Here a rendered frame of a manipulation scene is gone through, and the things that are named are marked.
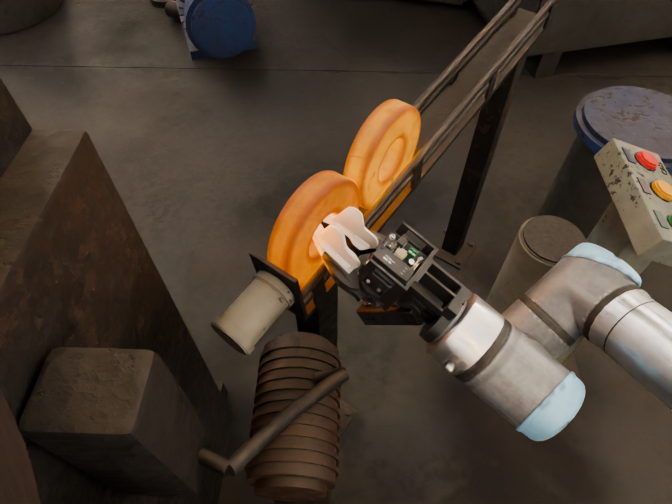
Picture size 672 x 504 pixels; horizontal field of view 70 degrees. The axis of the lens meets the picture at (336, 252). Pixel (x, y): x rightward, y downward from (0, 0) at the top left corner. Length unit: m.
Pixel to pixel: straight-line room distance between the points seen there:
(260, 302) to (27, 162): 0.28
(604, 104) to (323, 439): 1.13
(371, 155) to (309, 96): 1.47
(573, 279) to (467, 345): 0.20
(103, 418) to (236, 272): 1.07
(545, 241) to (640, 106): 0.67
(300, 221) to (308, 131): 1.37
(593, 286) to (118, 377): 0.54
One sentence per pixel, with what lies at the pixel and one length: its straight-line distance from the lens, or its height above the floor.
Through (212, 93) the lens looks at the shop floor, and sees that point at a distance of 2.17.
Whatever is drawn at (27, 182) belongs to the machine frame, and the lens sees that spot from 0.53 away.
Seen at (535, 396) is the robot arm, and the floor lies 0.68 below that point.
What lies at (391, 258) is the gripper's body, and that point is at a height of 0.76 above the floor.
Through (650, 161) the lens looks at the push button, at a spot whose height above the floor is 0.61.
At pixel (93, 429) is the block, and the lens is 0.45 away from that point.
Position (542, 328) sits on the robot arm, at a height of 0.63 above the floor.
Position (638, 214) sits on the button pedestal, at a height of 0.60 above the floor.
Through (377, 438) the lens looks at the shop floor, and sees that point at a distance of 1.24.
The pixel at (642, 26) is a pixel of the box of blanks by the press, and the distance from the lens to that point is 2.51.
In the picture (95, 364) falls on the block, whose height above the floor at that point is 0.80.
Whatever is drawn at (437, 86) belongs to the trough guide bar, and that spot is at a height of 0.72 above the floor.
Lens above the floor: 1.18
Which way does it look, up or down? 53 degrees down
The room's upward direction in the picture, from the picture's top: straight up
